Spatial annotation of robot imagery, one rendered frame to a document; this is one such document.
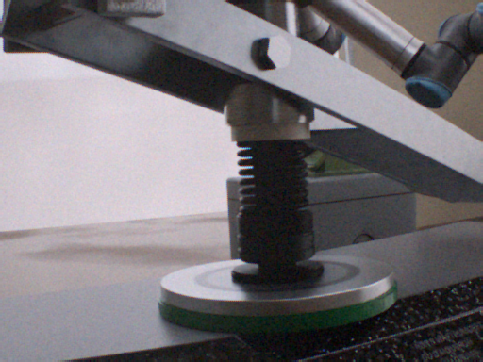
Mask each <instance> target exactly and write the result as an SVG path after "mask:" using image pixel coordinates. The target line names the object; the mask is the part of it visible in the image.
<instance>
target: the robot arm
mask: <svg viewBox="0 0 483 362"><path fill-rule="evenodd" d="M476 10H477V11H476V12H471V13H466V14H459V15H454V16H452V17H449V18H448V19H445V20H444V22H442V23H441V25H440V27H439V29H438V37H437V41H435V44H433V45H432V48H430V47H429V46H428V45H426V44H425V43H424V42H423V41H420V40H418V39H416V38H415V37H413V36H412V35H411V34H410V33H409V32H407V31H406V30H405V29H404V28H402V27H401V26H400V25H397V24H396V23H395V22H394V21H393V20H391V19H390V18H388V17H387V16H385V15H384V14H383V13H382V12H381V11H378V10H377V9H376V8H374V7H373V6H372V5H369V4H368V3H367V2H366V1H365V0H314V1H313V3H312V4H311V5H309V6H308V7H304V8H300V9H298V20H299V24H300V36H301V37H307V38H310V39H311V42H315V43H316V47H318V48H319V49H323V50H324V51H326V52H327V53H328V54H330V55H332V56H334V54H335V53H337V52H338V51H339V50H340V48H341V46H342V44H343V42H344V41H345V39H346V36H347V37H348V38H350V39H351V40H352V41H354V42H356V43H357V44H359V45H360V46H361V47H362V48H363V49H365V50H367V51H368V52H369V53H371V54H372V55H373V56H375V58H378V59H380V61H381V62H383V63H384V64H386V65H387V66H388V67H390V68H392V70H393V71H395V72H396V73H397V74H398V76H400V77H401V78H403V79H404V81H406V82H405V88H406V91H407V94H408V95H410V96H411V97H412V99H413V100H415V101H416V102H417V103H418V104H420V105H423V106H426V107H430V108H435V109H439V108H441V107H442V106H444V105H445V103H446V102H447V101H448V99H450V98H451V97H452V95H453V92H454V91H455V89H456V88H457V86H458V84H459V83H460V81H461V80H462V78H463V77H464V76H465V74H467V71H469V69H470V68H471V66H472V65H473V64H474V62H475V60H476V59H477V57H478V56H479V55H480V54H482V55H483V3H479V4H478V5H477V7H476Z"/></svg>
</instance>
